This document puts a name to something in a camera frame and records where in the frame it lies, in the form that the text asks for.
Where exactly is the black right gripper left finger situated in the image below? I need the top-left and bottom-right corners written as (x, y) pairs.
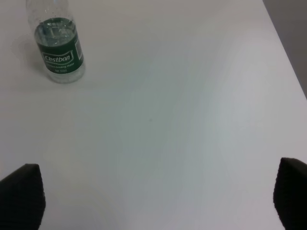
top-left (0, 164), bottom-right (46, 230)

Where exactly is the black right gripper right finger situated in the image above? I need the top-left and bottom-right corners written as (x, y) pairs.
top-left (273, 158), bottom-right (307, 230)

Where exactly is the clear water bottle green label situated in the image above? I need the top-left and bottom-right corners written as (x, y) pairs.
top-left (25, 0), bottom-right (85, 84)

